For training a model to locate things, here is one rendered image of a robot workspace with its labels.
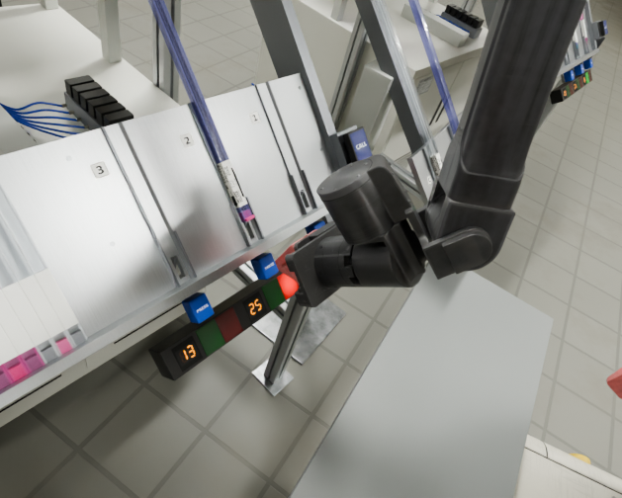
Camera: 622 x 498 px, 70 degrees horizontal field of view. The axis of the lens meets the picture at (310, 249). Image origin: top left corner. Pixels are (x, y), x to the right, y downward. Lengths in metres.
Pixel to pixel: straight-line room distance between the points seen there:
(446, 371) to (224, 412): 0.69
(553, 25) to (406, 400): 0.48
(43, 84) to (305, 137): 0.58
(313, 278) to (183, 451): 0.80
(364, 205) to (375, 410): 0.34
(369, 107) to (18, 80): 0.68
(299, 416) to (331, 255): 0.85
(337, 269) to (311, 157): 0.26
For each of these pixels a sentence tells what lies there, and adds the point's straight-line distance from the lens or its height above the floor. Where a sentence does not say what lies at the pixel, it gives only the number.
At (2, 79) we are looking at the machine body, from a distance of 1.09.
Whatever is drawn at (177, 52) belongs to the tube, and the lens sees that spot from 0.59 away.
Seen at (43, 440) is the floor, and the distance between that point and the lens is 1.26.
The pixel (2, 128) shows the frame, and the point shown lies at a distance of 0.88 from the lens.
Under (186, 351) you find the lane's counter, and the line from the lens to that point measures 0.57.
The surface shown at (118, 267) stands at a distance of 0.52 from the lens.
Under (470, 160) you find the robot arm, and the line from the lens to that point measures 0.40.
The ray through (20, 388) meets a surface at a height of 0.73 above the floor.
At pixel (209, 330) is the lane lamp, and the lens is 0.58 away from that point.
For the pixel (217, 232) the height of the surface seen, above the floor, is 0.74.
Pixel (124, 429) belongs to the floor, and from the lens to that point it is 1.24.
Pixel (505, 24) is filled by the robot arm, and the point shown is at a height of 1.07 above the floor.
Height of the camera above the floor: 1.16
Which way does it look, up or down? 45 degrees down
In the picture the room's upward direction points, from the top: 20 degrees clockwise
